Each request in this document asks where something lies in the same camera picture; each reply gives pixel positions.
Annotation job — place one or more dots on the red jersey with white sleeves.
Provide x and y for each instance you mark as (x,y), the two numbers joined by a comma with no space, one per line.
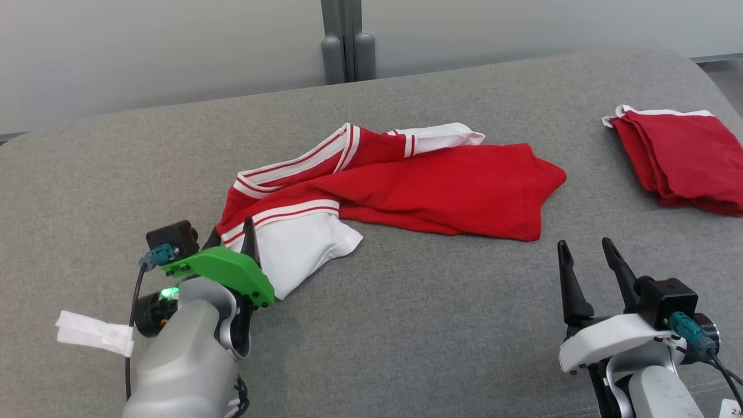
(453,191)

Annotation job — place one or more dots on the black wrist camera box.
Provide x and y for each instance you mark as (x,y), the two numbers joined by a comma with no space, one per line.
(667,299)
(173,238)

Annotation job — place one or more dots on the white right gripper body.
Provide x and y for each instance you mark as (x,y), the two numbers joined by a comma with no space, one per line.
(609,342)

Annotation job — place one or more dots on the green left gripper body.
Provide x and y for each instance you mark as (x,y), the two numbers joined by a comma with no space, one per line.
(232,270)

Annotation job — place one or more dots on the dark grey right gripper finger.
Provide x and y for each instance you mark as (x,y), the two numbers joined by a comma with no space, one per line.
(574,296)
(622,276)

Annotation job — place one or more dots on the red shorts with white trim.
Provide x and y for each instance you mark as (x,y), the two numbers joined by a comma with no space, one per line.
(691,157)

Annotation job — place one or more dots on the teal left camera connector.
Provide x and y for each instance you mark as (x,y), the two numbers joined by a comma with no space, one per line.
(159,255)

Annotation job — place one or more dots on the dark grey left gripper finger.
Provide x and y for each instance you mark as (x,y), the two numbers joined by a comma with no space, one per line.
(213,239)
(250,244)

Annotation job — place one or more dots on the white paper tag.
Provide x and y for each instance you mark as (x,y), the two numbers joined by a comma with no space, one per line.
(93,334)

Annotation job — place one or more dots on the teal camera connector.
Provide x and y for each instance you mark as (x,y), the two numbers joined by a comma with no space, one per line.
(159,255)
(691,334)

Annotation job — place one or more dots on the grey partition post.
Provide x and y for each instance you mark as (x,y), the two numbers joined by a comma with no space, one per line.
(347,35)

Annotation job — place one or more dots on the teal right camera connector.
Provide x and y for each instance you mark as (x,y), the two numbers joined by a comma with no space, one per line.
(691,334)

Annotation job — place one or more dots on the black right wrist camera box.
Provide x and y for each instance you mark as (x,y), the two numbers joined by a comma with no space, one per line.
(667,299)

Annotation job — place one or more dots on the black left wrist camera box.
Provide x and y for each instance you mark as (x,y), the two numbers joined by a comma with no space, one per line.
(173,238)

